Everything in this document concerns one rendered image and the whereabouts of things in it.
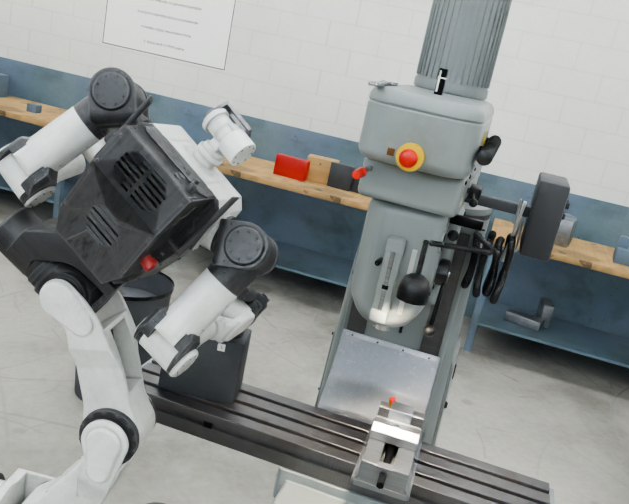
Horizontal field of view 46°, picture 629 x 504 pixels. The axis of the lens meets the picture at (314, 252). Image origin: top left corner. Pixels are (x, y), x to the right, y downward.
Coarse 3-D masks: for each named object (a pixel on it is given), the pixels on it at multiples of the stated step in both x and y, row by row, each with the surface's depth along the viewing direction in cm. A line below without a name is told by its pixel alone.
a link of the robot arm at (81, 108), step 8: (136, 88) 155; (136, 96) 154; (144, 96) 163; (80, 104) 156; (80, 112) 155; (88, 112) 155; (88, 120) 155; (88, 128) 156; (96, 128) 156; (96, 136) 158; (104, 136) 160
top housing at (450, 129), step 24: (384, 96) 158; (408, 96) 156; (432, 96) 160; (456, 96) 186; (384, 120) 158; (408, 120) 157; (432, 120) 156; (456, 120) 154; (480, 120) 156; (360, 144) 164; (384, 144) 159; (432, 144) 157; (456, 144) 156; (480, 144) 168; (432, 168) 158; (456, 168) 157
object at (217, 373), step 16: (240, 336) 205; (208, 352) 203; (224, 352) 203; (240, 352) 202; (192, 368) 205; (208, 368) 204; (224, 368) 204; (240, 368) 206; (160, 384) 208; (176, 384) 207; (192, 384) 206; (208, 384) 206; (224, 384) 205; (240, 384) 214; (224, 400) 207
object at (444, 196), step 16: (368, 160) 171; (368, 176) 172; (384, 176) 171; (400, 176) 170; (416, 176) 169; (432, 176) 168; (368, 192) 173; (384, 192) 171; (400, 192) 170; (416, 192) 169; (432, 192) 168; (448, 192) 167; (464, 192) 176; (416, 208) 171; (432, 208) 169; (448, 208) 168
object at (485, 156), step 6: (486, 138) 190; (492, 138) 187; (498, 138) 193; (486, 144) 171; (492, 144) 172; (498, 144) 183; (480, 150) 158; (486, 150) 157; (492, 150) 162; (480, 156) 157; (486, 156) 157; (492, 156) 157; (480, 162) 157; (486, 162) 157
